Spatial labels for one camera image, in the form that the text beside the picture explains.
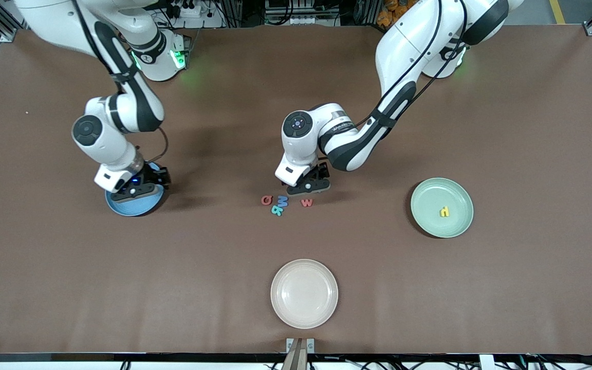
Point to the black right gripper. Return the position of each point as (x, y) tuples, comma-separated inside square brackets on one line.
[(156, 176)]

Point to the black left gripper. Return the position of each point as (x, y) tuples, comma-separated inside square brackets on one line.
[(322, 170)]

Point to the teal foam letter b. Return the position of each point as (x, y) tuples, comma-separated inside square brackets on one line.
[(277, 209)]

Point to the red foam letter G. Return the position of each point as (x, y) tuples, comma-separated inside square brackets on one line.
[(263, 200)]

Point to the yellow lowercase foam letter h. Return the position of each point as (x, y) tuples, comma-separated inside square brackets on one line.
[(444, 211)]

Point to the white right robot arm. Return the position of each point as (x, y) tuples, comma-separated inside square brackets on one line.
[(106, 139)]

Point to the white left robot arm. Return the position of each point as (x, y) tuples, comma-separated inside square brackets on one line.
[(306, 144)]

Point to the blue plate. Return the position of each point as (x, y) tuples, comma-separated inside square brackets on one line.
[(136, 207)]

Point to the green plate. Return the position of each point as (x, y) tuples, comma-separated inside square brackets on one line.
[(429, 221)]

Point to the beige plate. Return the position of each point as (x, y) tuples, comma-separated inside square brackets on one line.
[(303, 294)]

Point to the red foam letter w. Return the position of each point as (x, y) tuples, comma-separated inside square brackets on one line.
[(307, 202)]

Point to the blue foam letter M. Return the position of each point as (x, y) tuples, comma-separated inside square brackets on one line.
[(282, 201)]

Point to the white power strip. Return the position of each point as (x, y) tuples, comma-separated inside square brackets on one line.
[(306, 20), (190, 11)]

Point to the bag of orange items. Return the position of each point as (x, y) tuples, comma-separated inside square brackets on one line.
[(393, 13)]

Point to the beige mounting bar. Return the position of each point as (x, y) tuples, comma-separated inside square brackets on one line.
[(296, 359)]

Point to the metal clamp bracket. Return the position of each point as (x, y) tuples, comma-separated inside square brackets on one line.
[(290, 343)]

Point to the small white bracket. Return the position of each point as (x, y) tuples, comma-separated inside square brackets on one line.
[(486, 362)]

